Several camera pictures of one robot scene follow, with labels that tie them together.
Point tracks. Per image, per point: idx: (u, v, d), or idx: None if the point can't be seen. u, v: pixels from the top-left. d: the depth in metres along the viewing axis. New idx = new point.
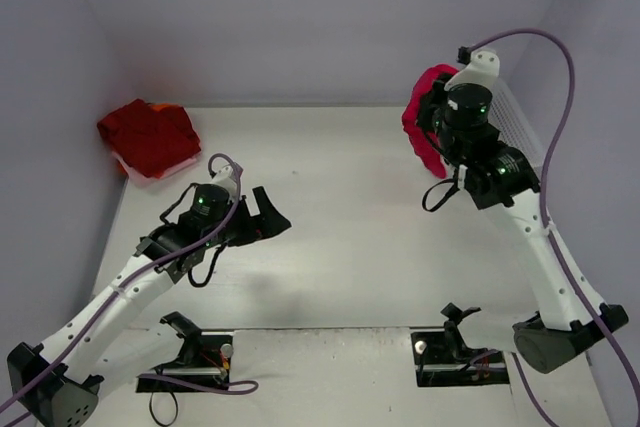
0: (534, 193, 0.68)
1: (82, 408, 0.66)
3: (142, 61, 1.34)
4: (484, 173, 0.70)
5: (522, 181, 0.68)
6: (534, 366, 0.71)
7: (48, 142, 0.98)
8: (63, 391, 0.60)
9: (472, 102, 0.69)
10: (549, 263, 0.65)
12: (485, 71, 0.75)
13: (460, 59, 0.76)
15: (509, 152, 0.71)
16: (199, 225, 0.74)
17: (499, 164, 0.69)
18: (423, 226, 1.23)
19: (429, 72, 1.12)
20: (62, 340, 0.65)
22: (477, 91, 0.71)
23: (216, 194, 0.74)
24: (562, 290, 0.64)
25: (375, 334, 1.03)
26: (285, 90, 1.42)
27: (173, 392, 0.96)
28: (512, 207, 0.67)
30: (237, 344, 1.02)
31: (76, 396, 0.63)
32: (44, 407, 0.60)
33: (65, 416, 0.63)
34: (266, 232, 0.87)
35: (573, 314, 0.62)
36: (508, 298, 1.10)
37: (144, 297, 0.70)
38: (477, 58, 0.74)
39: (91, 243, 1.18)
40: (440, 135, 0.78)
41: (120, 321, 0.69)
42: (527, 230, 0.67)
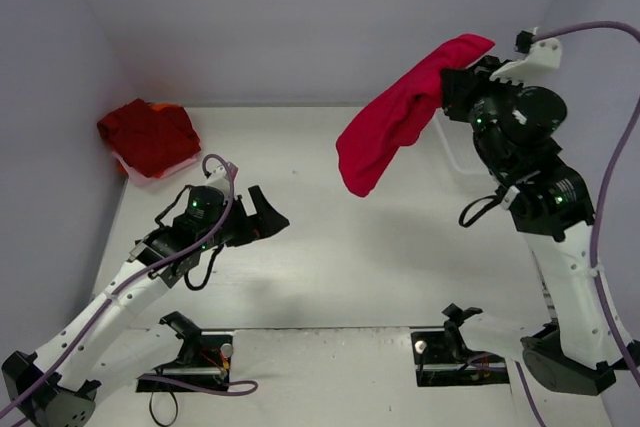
0: (587, 225, 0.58)
1: (79, 414, 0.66)
3: (142, 60, 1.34)
4: (537, 199, 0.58)
5: (576, 211, 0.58)
6: (539, 380, 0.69)
7: (48, 142, 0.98)
8: (58, 400, 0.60)
9: (547, 119, 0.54)
10: (588, 304, 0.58)
12: (545, 65, 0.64)
13: (519, 48, 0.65)
15: (565, 172, 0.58)
16: (194, 227, 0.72)
17: (554, 190, 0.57)
18: (423, 227, 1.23)
19: (449, 43, 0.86)
20: (56, 348, 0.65)
22: (547, 99, 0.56)
23: (212, 196, 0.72)
24: (596, 332, 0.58)
25: (375, 334, 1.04)
26: (285, 89, 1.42)
27: (173, 392, 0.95)
28: (563, 243, 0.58)
30: (237, 344, 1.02)
31: (72, 402, 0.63)
32: (39, 416, 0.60)
33: (62, 423, 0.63)
34: (263, 233, 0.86)
35: (601, 354, 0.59)
36: (508, 298, 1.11)
37: (138, 304, 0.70)
38: (539, 47, 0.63)
39: (90, 242, 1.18)
40: (480, 138, 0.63)
41: (115, 328, 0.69)
42: (573, 267, 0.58)
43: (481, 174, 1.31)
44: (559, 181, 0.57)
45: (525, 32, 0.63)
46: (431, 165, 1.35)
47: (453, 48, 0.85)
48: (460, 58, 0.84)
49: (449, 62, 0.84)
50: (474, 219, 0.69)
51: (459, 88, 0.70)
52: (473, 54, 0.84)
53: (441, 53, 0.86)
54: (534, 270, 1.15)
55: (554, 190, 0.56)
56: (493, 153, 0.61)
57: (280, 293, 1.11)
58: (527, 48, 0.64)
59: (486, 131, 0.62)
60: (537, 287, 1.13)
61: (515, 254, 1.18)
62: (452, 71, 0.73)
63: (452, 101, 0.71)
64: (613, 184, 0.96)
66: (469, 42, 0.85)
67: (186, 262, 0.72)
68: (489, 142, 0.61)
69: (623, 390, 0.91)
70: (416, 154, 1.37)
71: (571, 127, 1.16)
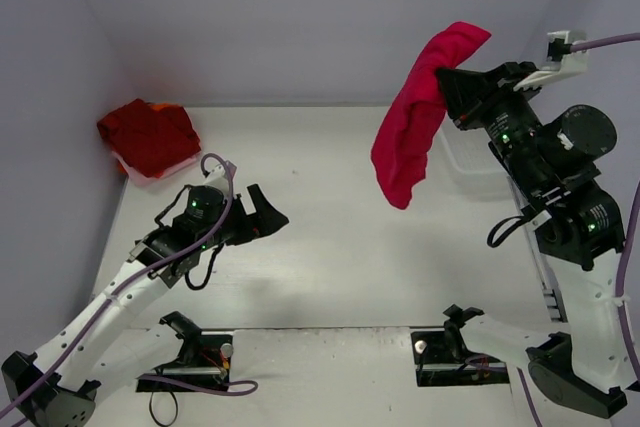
0: (616, 252, 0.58)
1: (79, 414, 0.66)
3: (142, 61, 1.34)
4: (569, 224, 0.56)
5: (607, 238, 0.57)
6: (544, 392, 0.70)
7: (48, 142, 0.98)
8: (56, 402, 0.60)
9: (594, 145, 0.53)
10: (608, 331, 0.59)
12: (575, 73, 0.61)
13: (555, 56, 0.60)
15: (599, 196, 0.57)
16: (193, 228, 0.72)
17: (589, 216, 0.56)
18: (423, 227, 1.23)
19: (442, 37, 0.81)
20: (56, 349, 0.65)
22: (599, 124, 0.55)
23: (211, 197, 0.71)
24: (612, 358, 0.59)
25: (375, 334, 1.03)
26: (284, 89, 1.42)
27: (173, 392, 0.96)
28: (590, 270, 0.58)
30: (237, 344, 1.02)
31: (72, 403, 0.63)
32: (39, 415, 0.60)
33: (62, 423, 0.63)
34: (264, 231, 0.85)
35: (616, 381, 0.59)
36: (508, 298, 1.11)
37: (138, 306, 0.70)
38: (575, 54, 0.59)
39: (90, 242, 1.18)
40: (512, 154, 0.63)
41: (115, 329, 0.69)
42: (597, 295, 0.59)
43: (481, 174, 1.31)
44: (592, 206, 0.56)
45: (560, 40, 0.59)
46: (431, 166, 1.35)
47: (447, 43, 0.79)
48: (457, 52, 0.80)
49: (444, 59, 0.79)
50: (491, 234, 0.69)
51: (477, 99, 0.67)
52: (470, 48, 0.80)
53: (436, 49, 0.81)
54: (534, 270, 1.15)
55: (588, 216, 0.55)
56: (527, 173, 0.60)
57: (280, 294, 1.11)
58: (560, 58, 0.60)
59: (523, 149, 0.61)
60: (537, 287, 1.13)
61: (515, 254, 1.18)
62: (458, 80, 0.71)
63: (464, 114, 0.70)
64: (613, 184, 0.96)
66: (464, 36, 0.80)
67: (186, 263, 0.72)
68: (524, 160, 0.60)
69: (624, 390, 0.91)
70: None
71: None
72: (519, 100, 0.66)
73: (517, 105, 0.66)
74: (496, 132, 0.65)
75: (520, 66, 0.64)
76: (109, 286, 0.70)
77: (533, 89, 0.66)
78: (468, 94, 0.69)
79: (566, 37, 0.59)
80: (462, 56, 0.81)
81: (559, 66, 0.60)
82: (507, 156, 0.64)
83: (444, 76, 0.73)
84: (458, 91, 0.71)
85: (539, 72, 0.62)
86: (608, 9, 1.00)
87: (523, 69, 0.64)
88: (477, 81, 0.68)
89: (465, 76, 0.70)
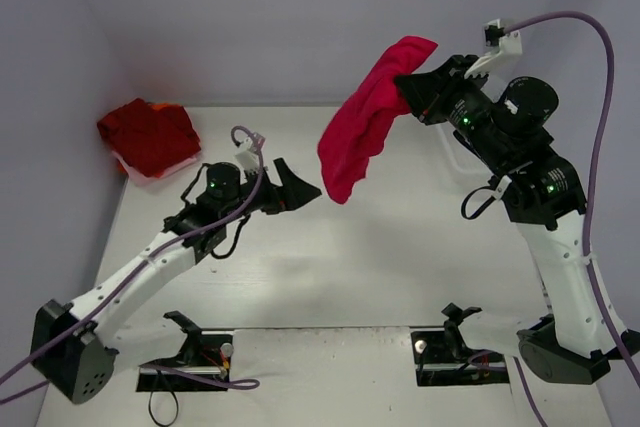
0: (579, 214, 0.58)
1: (97, 373, 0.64)
3: (142, 61, 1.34)
4: (529, 188, 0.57)
5: (568, 201, 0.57)
6: (538, 375, 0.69)
7: (49, 142, 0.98)
8: (88, 353, 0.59)
9: (536, 107, 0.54)
10: (581, 292, 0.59)
12: (514, 55, 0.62)
13: (488, 41, 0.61)
15: (556, 162, 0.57)
16: (217, 204, 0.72)
17: (545, 179, 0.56)
18: (423, 227, 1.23)
19: (396, 48, 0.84)
20: (93, 300, 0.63)
22: (540, 88, 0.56)
23: (227, 174, 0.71)
24: (589, 320, 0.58)
25: (375, 333, 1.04)
26: (285, 90, 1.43)
27: (174, 392, 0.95)
28: (556, 231, 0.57)
30: (238, 344, 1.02)
31: (96, 357, 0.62)
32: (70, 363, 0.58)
33: (83, 378, 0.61)
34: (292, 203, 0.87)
35: (596, 344, 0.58)
36: (508, 298, 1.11)
37: (172, 267, 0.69)
38: (508, 40, 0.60)
39: (90, 243, 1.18)
40: (475, 136, 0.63)
41: (148, 289, 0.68)
42: (565, 255, 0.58)
43: (481, 174, 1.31)
44: (551, 171, 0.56)
45: (492, 26, 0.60)
46: (431, 166, 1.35)
47: (401, 52, 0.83)
48: (411, 61, 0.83)
49: (400, 67, 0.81)
50: (481, 210, 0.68)
51: (434, 92, 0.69)
52: (424, 57, 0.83)
53: (390, 59, 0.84)
54: (534, 270, 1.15)
55: (546, 179, 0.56)
56: (489, 148, 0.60)
57: (280, 293, 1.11)
58: (496, 42, 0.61)
59: (482, 128, 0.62)
60: (537, 286, 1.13)
61: (515, 254, 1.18)
62: (414, 83, 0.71)
63: (425, 109, 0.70)
64: (613, 185, 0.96)
66: (416, 45, 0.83)
67: (214, 238, 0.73)
68: (485, 137, 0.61)
69: (624, 390, 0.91)
70: (416, 154, 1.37)
71: (570, 127, 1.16)
72: (471, 86, 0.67)
73: (470, 89, 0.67)
74: (457, 117, 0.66)
75: (466, 57, 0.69)
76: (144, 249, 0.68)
77: (482, 77, 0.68)
78: (425, 89, 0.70)
79: (499, 23, 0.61)
80: (416, 64, 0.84)
81: (498, 50, 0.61)
82: (467, 136, 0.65)
83: (399, 81, 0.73)
84: (412, 89, 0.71)
85: (482, 58, 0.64)
86: (606, 9, 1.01)
87: (468, 60, 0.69)
88: (430, 78, 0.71)
89: (421, 77, 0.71)
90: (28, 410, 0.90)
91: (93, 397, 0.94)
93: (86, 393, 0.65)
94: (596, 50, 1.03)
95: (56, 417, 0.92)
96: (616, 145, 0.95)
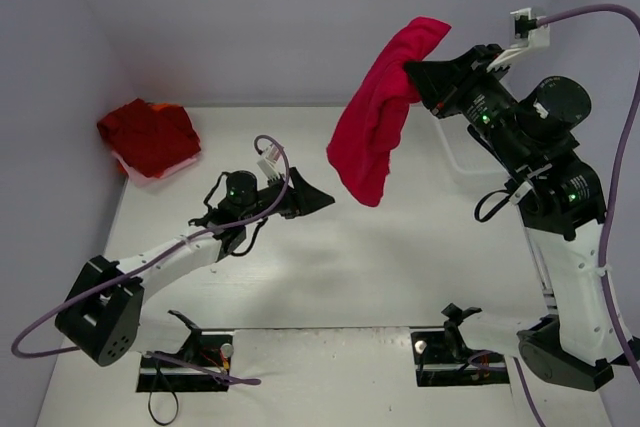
0: (598, 223, 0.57)
1: (122, 340, 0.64)
3: (143, 60, 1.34)
4: (549, 194, 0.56)
5: (589, 208, 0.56)
6: (536, 375, 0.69)
7: (49, 142, 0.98)
8: (130, 304, 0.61)
9: (568, 114, 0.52)
10: (592, 302, 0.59)
12: (541, 49, 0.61)
13: (517, 32, 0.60)
15: (578, 167, 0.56)
16: (236, 208, 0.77)
17: (568, 187, 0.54)
18: (423, 227, 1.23)
19: (407, 32, 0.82)
20: (136, 261, 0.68)
22: (571, 91, 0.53)
23: (246, 183, 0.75)
24: (598, 329, 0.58)
25: (375, 334, 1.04)
26: (285, 90, 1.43)
27: (175, 392, 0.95)
28: (573, 240, 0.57)
30: (237, 344, 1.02)
31: (130, 318, 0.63)
32: (114, 311, 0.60)
33: (115, 337, 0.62)
34: (304, 211, 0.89)
35: (602, 353, 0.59)
36: (508, 298, 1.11)
37: (201, 253, 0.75)
38: (537, 33, 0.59)
39: (90, 243, 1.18)
40: (494, 136, 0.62)
41: (177, 266, 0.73)
42: (580, 265, 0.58)
43: (482, 175, 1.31)
44: (573, 177, 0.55)
45: (523, 17, 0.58)
46: (431, 166, 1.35)
47: (412, 37, 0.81)
48: (422, 46, 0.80)
49: (411, 53, 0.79)
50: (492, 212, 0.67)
51: (451, 85, 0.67)
52: (435, 41, 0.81)
53: (401, 44, 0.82)
54: (534, 270, 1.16)
55: (567, 186, 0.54)
56: (510, 150, 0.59)
57: (280, 293, 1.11)
58: (525, 35, 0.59)
59: (503, 129, 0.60)
60: (538, 287, 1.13)
61: (515, 254, 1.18)
62: (427, 69, 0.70)
63: (440, 102, 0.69)
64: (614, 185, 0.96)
66: (427, 28, 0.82)
67: (235, 239, 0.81)
68: (506, 139, 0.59)
69: (625, 391, 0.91)
70: (417, 154, 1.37)
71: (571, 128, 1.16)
72: (491, 82, 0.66)
73: (489, 87, 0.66)
74: (475, 114, 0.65)
75: (487, 47, 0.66)
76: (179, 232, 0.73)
77: (503, 70, 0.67)
78: (441, 80, 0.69)
79: (530, 13, 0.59)
80: (427, 50, 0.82)
81: (528, 44, 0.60)
82: (487, 135, 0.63)
83: (410, 67, 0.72)
84: (428, 80, 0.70)
85: (508, 50, 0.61)
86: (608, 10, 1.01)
87: (491, 50, 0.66)
88: (448, 69, 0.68)
89: (436, 65, 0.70)
90: (28, 411, 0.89)
91: (93, 397, 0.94)
93: (107, 360, 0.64)
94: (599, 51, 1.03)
95: (55, 418, 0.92)
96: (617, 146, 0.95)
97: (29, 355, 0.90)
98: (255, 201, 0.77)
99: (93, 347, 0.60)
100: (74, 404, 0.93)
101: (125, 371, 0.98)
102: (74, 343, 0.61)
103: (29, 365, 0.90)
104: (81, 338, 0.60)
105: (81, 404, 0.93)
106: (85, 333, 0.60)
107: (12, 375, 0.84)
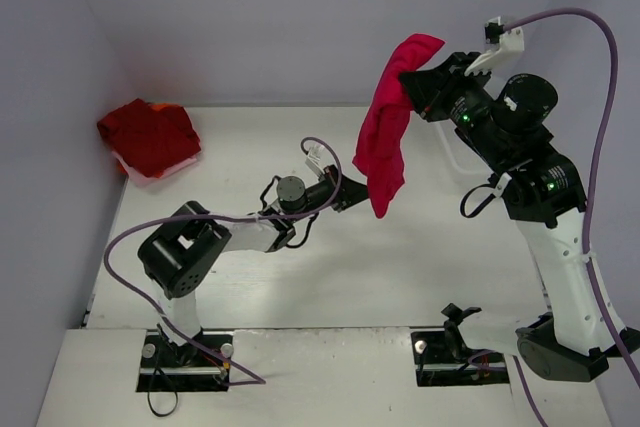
0: (579, 211, 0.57)
1: (194, 277, 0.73)
3: (142, 61, 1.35)
4: (529, 186, 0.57)
5: (568, 197, 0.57)
6: (538, 373, 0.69)
7: (49, 141, 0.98)
8: (216, 242, 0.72)
9: (536, 103, 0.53)
10: (581, 291, 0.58)
12: (516, 53, 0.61)
13: (488, 38, 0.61)
15: (557, 159, 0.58)
16: (287, 208, 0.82)
17: (546, 176, 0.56)
18: (424, 226, 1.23)
19: (401, 47, 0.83)
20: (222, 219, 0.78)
22: (539, 84, 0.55)
23: (295, 188, 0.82)
24: (589, 317, 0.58)
25: (375, 333, 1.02)
26: (285, 90, 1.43)
27: (175, 392, 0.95)
28: (555, 228, 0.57)
30: (237, 345, 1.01)
31: (206, 261, 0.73)
32: (200, 245, 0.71)
33: (194, 269, 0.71)
34: (351, 202, 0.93)
35: (595, 342, 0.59)
36: (507, 297, 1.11)
37: (260, 235, 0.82)
38: (506, 38, 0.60)
39: (91, 243, 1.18)
40: (474, 133, 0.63)
41: (236, 241, 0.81)
42: (565, 253, 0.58)
43: (481, 174, 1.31)
44: (551, 168, 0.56)
45: (492, 24, 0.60)
46: (430, 165, 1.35)
47: (406, 51, 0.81)
48: (415, 60, 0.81)
49: (404, 66, 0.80)
50: (480, 209, 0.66)
51: (435, 89, 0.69)
52: (429, 55, 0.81)
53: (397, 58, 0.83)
54: (533, 269, 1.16)
55: (546, 176, 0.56)
56: (489, 146, 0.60)
57: (278, 294, 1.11)
58: (496, 40, 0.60)
59: (481, 125, 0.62)
60: (537, 287, 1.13)
61: (514, 254, 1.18)
62: (418, 79, 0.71)
63: (426, 107, 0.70)
64: (613, 183, 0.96)
66: (422, 43, 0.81)
67: (289, 232, 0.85)
68: (483, 135, 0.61)
69: (623, 389, 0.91)
70: (416, 154, 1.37)
71: (568, 127, 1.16)
72: (472, 85, 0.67)
73: (470, 88, 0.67)
74: (457, 115, 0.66)
75: (467, 55, 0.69)
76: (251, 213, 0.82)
77: (484, 74, 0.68)
78: (426, 86, 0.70)
79: (499, 21, 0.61)
80: (421, 63, 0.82)
81: (498, 47, 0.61)
82: (466, 134, 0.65)
83: (402, 78, 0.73)
84: (416, 88, 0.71)
85: (483, 55, 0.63)
86: (606, 9, 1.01)
87: (470, 58, 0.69)
88: (433, 75, 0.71)
89: (425, 75, 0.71)
90: (28, 410, 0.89)
91: (93, 396, 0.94)
93: (177, 293, 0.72)
94: (597, 49, 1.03)
95: (55, 417, 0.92)
96: (615, 145, 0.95)
97: (30, 354, 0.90)
98: (304, 203, 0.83)
99: (174, 271, 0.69)
100: (73, 404, 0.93)
101: (125, 371, 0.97)
102: (157, 265, 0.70)
103: (29, 364, 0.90)
104: (165, 262, 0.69)
105: (81, 404, 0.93)
106: (169, 258, 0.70)
107: (11, 372, 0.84)
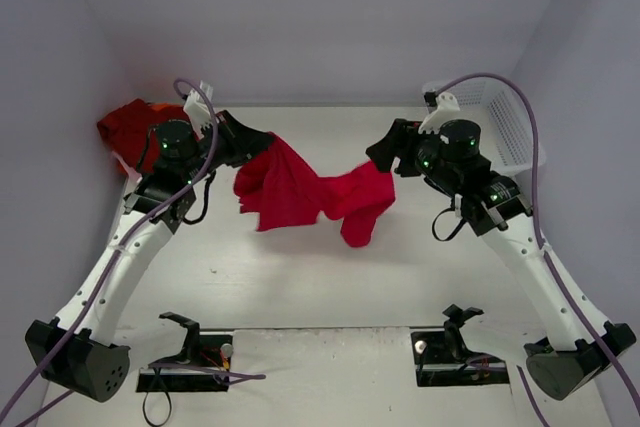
0: (527, 216, 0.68)
1: (116, 370, 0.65)
3: (141, 61, 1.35)
4: (479, 202, 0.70)
5: (515, 206, 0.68)
6: (548, 393, 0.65)
7: (48, 141, 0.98)
8: (92, 352, 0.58)
9: (463, 134, 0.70)
10: (548, 284, 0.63)
12: (452, 111, 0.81)
13: (427, 102, 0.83)
15: (500, 179, 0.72)
16: (176, 166, 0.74)
17: (491, 192, 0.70)
18: (423, 225, 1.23)
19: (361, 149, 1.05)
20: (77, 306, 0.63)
22: (463, 123, 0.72)
23: (178, 133, 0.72)
24: (563, 309, 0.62)
25: (375, 334, 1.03)
26: (284, 90, 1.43)
27: (168, 392, 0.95)
28: (507, 230, 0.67)
30: (238, 344, 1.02)
31: (104, 362, 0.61)
32: (80, 371, 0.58)
33: (104, 375, 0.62)
34: (253, 153, 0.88)
35: (579, 334, 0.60)
36: (507, 297, 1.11)
37: (146, 251, 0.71)
38: (442, 98, 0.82)
39: (92, 243, 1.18)
40: (434, 173, 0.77)
41: (123, 289, 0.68)
42: (524, 251, 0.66)
43: None
44: (494, 186, 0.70)
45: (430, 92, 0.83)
46: None
47: None
48: None
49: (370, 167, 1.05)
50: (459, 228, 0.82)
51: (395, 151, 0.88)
52: None
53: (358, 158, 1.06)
54: None
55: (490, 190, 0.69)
56: (446, 178, 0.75)
57: (278, 294, 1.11)
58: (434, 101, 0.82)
59: (436, 165, 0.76)
60: None
61: None
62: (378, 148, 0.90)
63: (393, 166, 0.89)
64: (612, 182, 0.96)
66: None
67: (183, 202, 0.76)
68: (440, 171, 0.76)
69: (619, 387, 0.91)
70: None
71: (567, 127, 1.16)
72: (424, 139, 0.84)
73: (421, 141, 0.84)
74: (419, 163, 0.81)
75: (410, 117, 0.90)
76: (113, 239, 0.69)
77: None
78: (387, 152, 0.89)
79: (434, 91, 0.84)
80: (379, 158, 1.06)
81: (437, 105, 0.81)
82: (428, 175, 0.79)
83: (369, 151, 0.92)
84: (383, 156, 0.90)
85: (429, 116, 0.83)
86: (606, 8, 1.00)
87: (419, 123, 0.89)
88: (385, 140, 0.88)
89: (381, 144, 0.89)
90: (29, 410, 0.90)
91: None
93: (115, 387, 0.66)
94: (597, 48, 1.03)
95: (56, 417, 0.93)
96: (614, 145, 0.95)
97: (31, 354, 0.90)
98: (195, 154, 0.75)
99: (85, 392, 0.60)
100: (74, 404, 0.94)
101: None
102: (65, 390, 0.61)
103: (29, 365, 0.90)
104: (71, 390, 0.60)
105: (82, 404, 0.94)
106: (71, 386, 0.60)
107: (13, 372, 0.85)
